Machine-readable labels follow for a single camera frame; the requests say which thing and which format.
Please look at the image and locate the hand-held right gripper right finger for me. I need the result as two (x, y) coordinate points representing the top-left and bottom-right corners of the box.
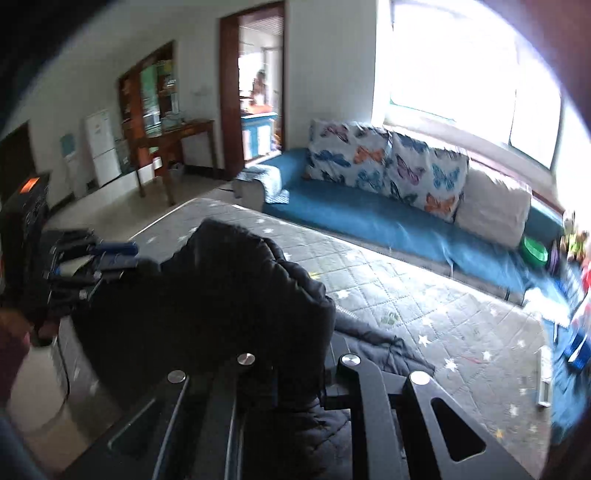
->
(323, 332), (536, 480)

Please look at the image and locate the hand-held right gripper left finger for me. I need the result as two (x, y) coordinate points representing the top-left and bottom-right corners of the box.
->
(60, 353), (278, 480)

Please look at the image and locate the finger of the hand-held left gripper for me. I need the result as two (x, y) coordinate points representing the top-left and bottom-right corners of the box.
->
(48, 229), (140, 261)
(44, 257), (139, 305)

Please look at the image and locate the black puffer jacket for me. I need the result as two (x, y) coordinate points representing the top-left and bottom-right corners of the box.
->
(69, 219), (437, 480)

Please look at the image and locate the person's left forearm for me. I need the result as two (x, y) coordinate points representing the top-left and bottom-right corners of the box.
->
(0, 307), (35, 407)

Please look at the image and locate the white water dispenser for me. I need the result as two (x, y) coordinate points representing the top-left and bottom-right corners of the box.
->
(60, 132), (88, 197)

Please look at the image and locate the white refrigerator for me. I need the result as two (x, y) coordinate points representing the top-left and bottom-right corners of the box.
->
(84, 108), (124, 188)

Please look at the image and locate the grey star quilted mattress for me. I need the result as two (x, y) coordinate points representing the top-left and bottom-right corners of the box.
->
(46, 198), (561, 480)

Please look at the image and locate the wooden desk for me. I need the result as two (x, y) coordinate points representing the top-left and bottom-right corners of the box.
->
(131, 119), (218, 206)

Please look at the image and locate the wooden display cabinet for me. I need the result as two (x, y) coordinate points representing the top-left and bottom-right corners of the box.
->
(117, 41), (181, 139)

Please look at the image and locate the blue checked cloth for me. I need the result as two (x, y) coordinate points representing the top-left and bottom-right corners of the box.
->
(235, 165), (291, 205)

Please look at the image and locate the white flat bar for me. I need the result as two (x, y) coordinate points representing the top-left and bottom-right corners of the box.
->
(537, 347), (553, 408)

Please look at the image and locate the blue cabinet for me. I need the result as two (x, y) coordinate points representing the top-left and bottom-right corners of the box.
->
(242, 112), (279, 160)

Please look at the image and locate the blue sofa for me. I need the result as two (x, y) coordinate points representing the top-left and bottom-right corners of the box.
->
(233, 148), (575, 305)

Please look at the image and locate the green plastic bowl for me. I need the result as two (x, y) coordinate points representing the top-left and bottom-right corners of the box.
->
(519, 234), (552, 268)

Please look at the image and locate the white pillow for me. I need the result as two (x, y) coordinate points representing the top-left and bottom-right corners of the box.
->
(455, 166), (533, 250)

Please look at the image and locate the butterfly print pillow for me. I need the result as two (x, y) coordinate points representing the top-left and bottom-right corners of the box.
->
(304, 119), (393, 197)
(385, 131), (469, 223)

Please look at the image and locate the yellow green plush toy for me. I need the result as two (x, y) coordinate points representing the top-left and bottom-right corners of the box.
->
(561, 212), (589, 261)

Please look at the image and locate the window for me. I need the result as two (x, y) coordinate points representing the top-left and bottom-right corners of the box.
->
(379, 0), (566, 169)

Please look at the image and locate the brown wooden door frame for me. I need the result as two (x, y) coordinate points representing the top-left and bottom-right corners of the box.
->
(219, 0), (289, 182)

